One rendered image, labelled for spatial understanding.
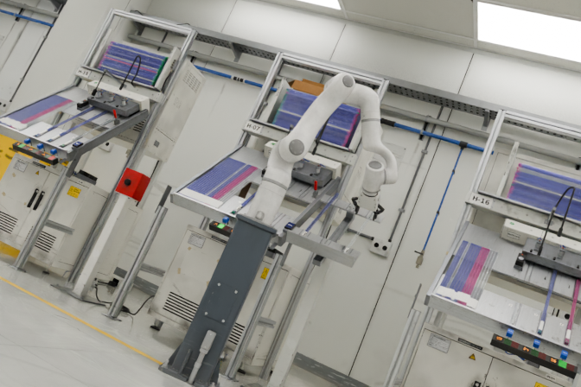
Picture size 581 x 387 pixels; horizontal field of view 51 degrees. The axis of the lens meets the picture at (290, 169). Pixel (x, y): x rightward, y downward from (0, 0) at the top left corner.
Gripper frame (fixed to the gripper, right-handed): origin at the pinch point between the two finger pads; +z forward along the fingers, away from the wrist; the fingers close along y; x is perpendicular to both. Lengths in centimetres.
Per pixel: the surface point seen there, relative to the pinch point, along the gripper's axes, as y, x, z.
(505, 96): -36, -246, 52
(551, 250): -88, -34, 11
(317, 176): 40, -34, 17
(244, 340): 32, 64, 46
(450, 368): -61, 28, 49
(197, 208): 86, 21, 20
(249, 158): 87, -39, 27
